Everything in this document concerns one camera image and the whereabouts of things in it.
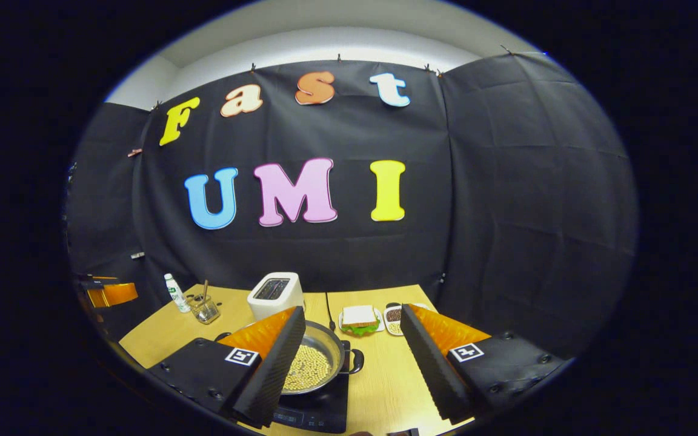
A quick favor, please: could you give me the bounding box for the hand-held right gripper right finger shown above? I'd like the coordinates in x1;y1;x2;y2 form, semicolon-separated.
400;303;568;425

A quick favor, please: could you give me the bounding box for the white divided dish of beans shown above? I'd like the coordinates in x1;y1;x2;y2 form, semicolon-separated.
384;302;432;337

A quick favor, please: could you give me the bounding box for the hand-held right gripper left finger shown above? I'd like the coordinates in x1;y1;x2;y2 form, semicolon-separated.
148;306;307;429

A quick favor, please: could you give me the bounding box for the white toaster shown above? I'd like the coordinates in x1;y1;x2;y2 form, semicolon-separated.
247;272;305;322

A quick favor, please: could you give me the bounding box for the wire utensil basket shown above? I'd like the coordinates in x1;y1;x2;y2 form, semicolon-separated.
190;295;222;325

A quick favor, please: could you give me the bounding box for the small white plate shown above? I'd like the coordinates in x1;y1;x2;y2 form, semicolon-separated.
337;306;385;338

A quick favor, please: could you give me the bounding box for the white bottle with green label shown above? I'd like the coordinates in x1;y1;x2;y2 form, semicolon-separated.
164;273;192;314

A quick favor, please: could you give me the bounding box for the black induction cooktop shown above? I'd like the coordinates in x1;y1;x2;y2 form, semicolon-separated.
271;339;351;435

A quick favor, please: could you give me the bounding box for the pile of soybeans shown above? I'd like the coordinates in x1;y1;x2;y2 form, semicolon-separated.
282;344;333;392

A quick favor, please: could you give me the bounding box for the steel pot with black handles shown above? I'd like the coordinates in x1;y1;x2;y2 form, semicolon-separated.
214;320;365;397

